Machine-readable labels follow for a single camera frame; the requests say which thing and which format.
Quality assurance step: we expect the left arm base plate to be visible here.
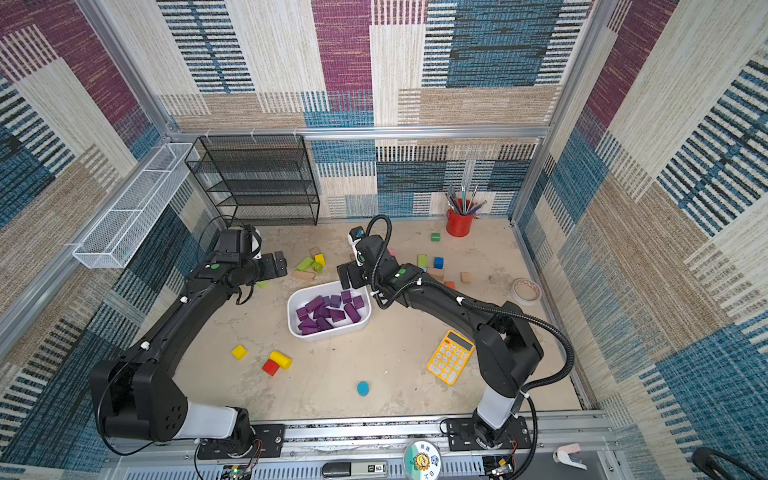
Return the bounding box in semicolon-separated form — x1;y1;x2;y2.
195;424;286;460

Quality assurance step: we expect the blue round block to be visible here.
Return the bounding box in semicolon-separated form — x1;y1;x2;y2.
357;381;370;397

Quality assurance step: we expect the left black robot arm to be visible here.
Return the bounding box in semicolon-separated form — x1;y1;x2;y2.
89;225;287;455

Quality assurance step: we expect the red pen cup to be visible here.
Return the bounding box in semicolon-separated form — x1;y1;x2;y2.
446;209;475;238

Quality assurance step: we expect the white plastic storage bin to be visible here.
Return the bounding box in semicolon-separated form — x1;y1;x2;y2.
287;281;373;341

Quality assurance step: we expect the round green sticker badge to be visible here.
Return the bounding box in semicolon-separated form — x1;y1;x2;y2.
403;440;443;480

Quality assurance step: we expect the black wire shelf rack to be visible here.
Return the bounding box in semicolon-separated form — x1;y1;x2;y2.
185;134;320;226

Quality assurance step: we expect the white mesh wall basket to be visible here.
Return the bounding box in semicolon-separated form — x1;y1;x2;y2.
73;143;192;269

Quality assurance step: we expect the yellow small cube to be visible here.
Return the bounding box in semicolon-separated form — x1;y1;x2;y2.
232;345;247;360

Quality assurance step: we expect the yellow calculator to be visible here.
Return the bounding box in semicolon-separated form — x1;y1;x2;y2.
426;330;475;385

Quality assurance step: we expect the red cube block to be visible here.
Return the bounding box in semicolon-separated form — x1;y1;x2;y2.
262;359;281;377

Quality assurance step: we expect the roll of tape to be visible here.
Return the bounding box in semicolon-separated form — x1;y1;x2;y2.
512;278;542;307

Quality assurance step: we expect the lime green brick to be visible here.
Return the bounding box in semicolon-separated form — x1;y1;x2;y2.
296;257;315;272

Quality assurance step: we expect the long natural wood brick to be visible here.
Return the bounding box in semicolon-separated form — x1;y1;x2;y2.
291;270;316;282

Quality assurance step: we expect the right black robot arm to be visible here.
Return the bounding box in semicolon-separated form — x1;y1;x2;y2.
337;214;575;449

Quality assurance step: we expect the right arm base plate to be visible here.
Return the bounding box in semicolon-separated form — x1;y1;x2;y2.
439;416;532;451

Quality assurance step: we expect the small purple cube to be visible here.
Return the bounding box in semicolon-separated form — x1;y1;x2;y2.
329;309;346;322

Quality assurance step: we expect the yellow cylinder block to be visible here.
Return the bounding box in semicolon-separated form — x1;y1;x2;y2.
269;350;293;370

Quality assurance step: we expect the long purple brick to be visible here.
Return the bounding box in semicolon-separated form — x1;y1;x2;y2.
298;320;320;336

